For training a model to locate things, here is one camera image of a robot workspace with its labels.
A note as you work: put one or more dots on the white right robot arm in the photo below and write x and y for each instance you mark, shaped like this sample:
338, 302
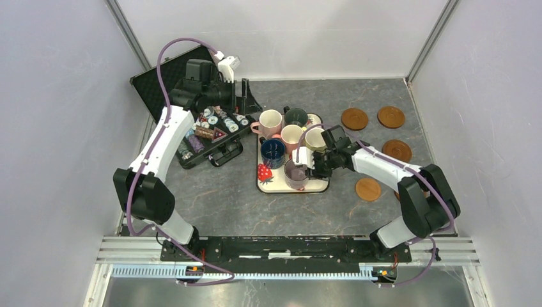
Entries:
426, 200

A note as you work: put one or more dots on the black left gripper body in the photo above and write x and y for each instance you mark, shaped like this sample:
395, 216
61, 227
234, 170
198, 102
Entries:
222, 95

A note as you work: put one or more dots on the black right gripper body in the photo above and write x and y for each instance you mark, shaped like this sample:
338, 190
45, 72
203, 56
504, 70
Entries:
324, 164

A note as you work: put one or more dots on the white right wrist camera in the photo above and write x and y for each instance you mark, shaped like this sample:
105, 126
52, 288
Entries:
303, 156

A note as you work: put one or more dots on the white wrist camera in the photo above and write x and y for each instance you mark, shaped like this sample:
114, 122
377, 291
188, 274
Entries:
303, 156
227, 67

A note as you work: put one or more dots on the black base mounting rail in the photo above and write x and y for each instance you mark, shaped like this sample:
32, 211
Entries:
293, 254

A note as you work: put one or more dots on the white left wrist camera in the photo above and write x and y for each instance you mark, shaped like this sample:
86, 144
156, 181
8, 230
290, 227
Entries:
227, 67

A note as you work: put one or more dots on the dark blue mug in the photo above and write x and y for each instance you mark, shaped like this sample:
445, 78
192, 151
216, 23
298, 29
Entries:
272, 152

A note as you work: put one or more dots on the pink mug with handle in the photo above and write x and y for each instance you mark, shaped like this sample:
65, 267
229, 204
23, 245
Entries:
269, 124

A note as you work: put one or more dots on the dark green mug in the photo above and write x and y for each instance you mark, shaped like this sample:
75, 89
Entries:
295, 116

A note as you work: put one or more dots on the light green cup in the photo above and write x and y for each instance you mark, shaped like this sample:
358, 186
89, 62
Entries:
314, 140

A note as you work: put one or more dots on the light brown wooden coaster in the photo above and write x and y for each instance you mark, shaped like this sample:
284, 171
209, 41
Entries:
368, 189

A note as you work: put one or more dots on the purple glass mug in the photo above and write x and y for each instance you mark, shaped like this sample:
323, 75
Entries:
295, 175

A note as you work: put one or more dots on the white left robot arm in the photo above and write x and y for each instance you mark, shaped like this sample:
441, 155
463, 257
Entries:
143, 195

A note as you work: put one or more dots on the strawberry pattern white tray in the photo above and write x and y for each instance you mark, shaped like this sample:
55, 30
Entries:
272, 181

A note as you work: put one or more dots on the pink cup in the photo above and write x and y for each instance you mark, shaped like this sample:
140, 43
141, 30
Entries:
290, 136

